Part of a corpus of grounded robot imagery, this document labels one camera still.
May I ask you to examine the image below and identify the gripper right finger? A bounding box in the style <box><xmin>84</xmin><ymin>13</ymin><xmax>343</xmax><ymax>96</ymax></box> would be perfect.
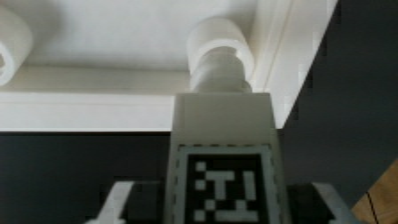
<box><xmin>313</xmin><ymin>182</ymin><xmax>363</xmax><ymax>224</ymax></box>

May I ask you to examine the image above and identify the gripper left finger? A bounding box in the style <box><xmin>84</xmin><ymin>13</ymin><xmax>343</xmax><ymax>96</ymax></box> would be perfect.
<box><xmin>86</xmin><ymin>181</ymin><xmax>136</xmax><ymax>224</ymax></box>

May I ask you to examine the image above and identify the white leg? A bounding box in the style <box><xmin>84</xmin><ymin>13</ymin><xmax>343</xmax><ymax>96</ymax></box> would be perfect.
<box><xmin>164</xmin><ymin>47</ymin><xmax>292</xmax><ymax>224</ymax></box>

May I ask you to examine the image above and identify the white square tabletop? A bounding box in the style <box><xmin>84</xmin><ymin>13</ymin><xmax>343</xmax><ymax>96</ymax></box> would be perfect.
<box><xmin>0</xmin><ymin>0</ymin><xmax>340</xmax><ymax>132</ymax></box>

